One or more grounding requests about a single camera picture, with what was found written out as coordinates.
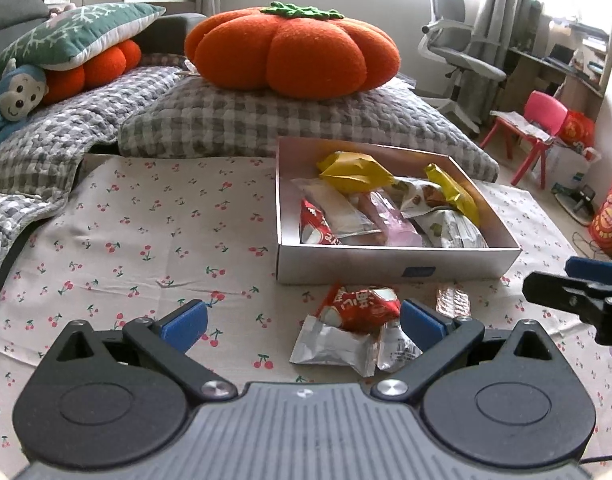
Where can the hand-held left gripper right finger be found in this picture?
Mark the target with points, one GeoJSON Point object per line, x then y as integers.
{"type": "Point", "coordinates": [423, 322]}

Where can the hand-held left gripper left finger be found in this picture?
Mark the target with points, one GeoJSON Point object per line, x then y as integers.
{"type": "Point", "coordinates": [185, 321]}

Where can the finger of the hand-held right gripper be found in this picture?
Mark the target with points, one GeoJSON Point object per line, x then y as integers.
{"type": "Point", "coordinates": [561, 290]}
{"type": "Point", "coordinates": [593, 270]}

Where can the red snack packet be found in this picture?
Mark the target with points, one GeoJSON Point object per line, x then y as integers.
{"type": "Point", "coordinates": [361, 307]}
{"type": "Point", "coordinates": [313, 225]}

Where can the white snack packet brown print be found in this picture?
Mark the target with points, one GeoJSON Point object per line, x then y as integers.
{"type": "Point", "coordinates": [451, 227]}

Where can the white cardboard box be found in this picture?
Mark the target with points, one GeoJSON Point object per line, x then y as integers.
{"type": "Point", "coordinates": [336, 265]}

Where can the pink snack packet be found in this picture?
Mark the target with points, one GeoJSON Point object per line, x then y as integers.
{"type": "Point", "coordinates": [393, 220]}

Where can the clear plastic snack packet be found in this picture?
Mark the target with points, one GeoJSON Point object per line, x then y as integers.
{"type": "Point", "coordinates": [336, 210]}

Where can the large yellow snack bag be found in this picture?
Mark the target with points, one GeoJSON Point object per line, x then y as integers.
{"type": "Point", "coordinates": [356, 170]}

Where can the small orange-brown snack packet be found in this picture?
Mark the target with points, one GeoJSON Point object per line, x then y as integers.
{"type": "Point", "coordinates": [453, 302]}

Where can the large red gift bag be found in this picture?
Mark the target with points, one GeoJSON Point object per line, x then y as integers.
{"type": "Point", "coordinates": [611, 220]}

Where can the black floor device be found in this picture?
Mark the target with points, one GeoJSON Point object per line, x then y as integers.
{"type": "Point", "coordinates": [578, 202]}

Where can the cherry print bedsheet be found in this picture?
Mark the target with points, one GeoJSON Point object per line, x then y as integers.
{"type": "Point", "coordinates": [135, 240]}

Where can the white paper bag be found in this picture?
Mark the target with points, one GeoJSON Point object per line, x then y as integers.
{"type": "Point", "coordinates": [566, 165]}

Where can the small red gift bag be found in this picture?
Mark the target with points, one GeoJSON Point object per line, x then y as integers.
{"type": "Point", "coordinates": [578, 130]}

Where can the papers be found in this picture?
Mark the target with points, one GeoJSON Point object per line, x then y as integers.
{"type": "Point", "coordinates": [521, 125]}

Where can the pink plastic chair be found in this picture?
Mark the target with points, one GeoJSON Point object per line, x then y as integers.
{"type": "Point", "coordinates": [546, 110]}

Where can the wooden desk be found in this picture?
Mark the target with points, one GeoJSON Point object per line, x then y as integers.
{"type": "Point", "coordinates": [576, 85]}

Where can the grey checkered pillow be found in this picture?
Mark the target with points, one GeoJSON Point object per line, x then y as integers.
{"type": "Point", "coordinates": [286, 115]}

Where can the grey checkered blanket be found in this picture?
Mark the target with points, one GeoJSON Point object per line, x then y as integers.
{"type": "Point", "coordinates": [50, 135]}

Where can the grey office chair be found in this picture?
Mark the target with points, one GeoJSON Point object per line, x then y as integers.
{"type": "Point", "coordinates": [466, 55]}

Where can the small orange pillow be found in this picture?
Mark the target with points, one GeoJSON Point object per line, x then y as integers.
{"type": "Point", "coordinates": [105, 67]}

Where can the blue monkey plush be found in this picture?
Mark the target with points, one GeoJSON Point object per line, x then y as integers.
{"type": "Point", "coordinates": [15, 95]}

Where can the grey curtain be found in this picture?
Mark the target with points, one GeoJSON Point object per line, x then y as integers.
{"type": "Point", "coordinates": [506, 0]}

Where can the orange pumpkin pillow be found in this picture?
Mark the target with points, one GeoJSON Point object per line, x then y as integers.
{"type": "Point", "coordinates": [296, 50]}

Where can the green patterned pillow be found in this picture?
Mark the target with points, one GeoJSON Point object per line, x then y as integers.
{"type": "Point", "coordinates": [75, 35]}

